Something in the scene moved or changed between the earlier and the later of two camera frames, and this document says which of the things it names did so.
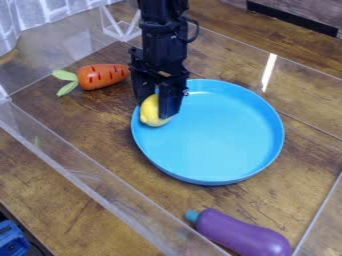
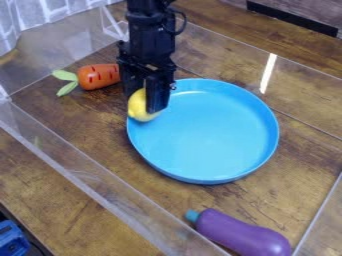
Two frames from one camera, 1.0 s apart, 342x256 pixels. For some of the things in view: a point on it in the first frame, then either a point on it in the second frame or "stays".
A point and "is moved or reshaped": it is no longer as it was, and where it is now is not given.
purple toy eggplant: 235,238 stays
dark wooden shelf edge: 291,19 stays
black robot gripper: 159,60 to 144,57
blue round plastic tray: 223,140 stays
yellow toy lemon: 150,111 is moved or reshaped
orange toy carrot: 92,76 stays
